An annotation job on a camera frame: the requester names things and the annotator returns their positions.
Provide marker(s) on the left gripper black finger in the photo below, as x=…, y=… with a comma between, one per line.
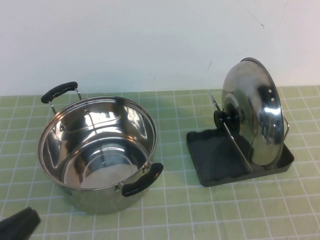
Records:
x=12, y=228
x=33, y=221

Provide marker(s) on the stainless steel pot lid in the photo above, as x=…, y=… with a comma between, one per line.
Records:
x=255, y=112

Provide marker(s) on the dark grey lid rack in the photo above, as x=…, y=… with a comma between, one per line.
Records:
x=212, y=160

